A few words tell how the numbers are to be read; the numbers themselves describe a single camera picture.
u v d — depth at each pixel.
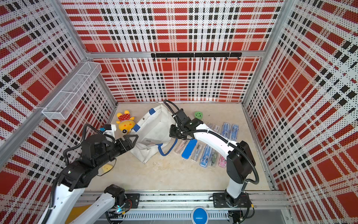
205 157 0.88
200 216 0.68
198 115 1.08
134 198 0.74
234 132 1.01
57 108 0.68
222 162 0.87
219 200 0.73
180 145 0.95
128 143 0.57
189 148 0.94
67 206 0.41
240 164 0.44
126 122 0.99
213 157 0.88
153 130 1.01
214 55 0.88
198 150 0.91
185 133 0.57
